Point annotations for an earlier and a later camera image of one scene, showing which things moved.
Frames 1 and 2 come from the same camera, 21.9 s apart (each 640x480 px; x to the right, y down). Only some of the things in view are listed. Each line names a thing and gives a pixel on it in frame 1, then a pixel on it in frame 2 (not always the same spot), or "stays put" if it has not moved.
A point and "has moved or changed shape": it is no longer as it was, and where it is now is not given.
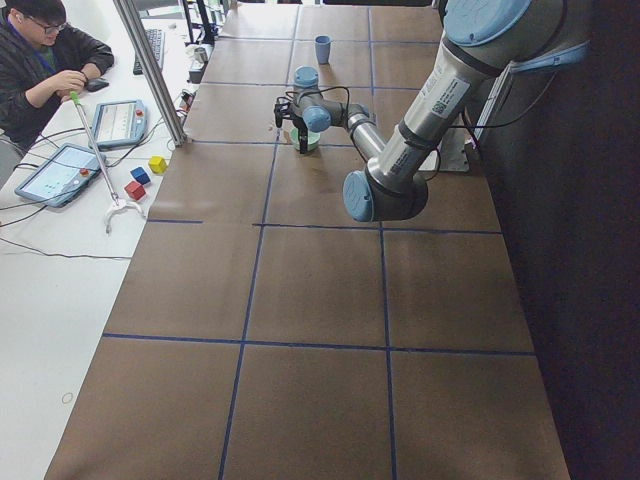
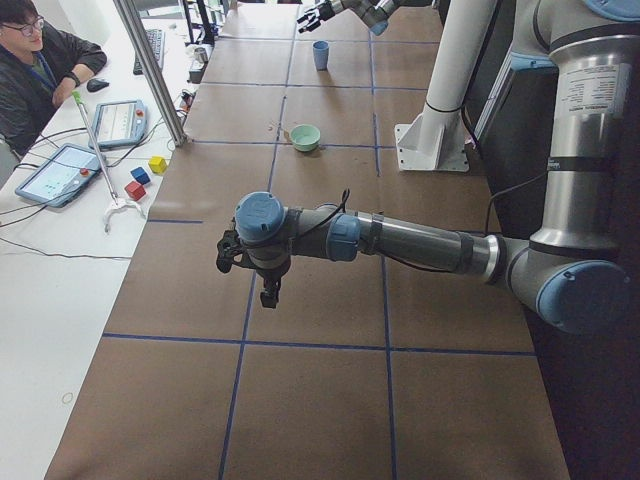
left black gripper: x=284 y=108 -> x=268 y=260
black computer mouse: x=94 y=84 stays put
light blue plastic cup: x=323 y=46 has moved or changed shape
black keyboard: x=156 y=39 stays put
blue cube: x=140 y=175 stays put
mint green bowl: x=313 y=138 stays put
